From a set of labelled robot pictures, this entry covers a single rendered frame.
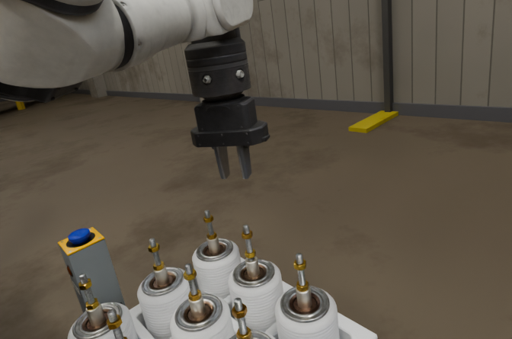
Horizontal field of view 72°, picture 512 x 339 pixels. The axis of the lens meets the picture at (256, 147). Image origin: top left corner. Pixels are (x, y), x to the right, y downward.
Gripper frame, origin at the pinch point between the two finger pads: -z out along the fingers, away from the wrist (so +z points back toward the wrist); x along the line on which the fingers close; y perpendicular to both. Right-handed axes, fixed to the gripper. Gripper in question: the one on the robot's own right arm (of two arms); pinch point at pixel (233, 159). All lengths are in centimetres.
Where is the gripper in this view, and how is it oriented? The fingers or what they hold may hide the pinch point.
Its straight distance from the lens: 56.7
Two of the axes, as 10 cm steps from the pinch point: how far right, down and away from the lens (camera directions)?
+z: -1.4, -9.4, -3.1
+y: -2.9, 3.3, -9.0
